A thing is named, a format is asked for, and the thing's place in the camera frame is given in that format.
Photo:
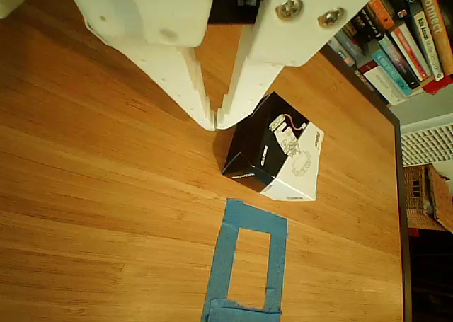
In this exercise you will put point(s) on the teal book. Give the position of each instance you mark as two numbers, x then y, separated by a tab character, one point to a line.
391	70

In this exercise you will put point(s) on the black and white servo box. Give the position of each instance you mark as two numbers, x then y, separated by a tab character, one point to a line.
247	148

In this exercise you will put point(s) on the blue tape rectangle target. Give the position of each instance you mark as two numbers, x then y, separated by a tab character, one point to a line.
222	265

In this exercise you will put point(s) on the white radiator grille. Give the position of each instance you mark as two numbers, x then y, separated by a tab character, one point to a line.
428	145

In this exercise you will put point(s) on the white book with black text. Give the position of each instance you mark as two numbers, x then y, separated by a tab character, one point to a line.
428	42

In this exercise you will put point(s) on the red and white book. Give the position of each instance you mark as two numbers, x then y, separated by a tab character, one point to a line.
410	51

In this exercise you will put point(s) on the grey-blue book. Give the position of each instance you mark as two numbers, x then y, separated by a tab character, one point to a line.
348	46

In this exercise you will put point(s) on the tan book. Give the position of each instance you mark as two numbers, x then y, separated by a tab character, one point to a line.
435	21

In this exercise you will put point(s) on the brick model house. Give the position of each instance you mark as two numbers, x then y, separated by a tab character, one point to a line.
424	201

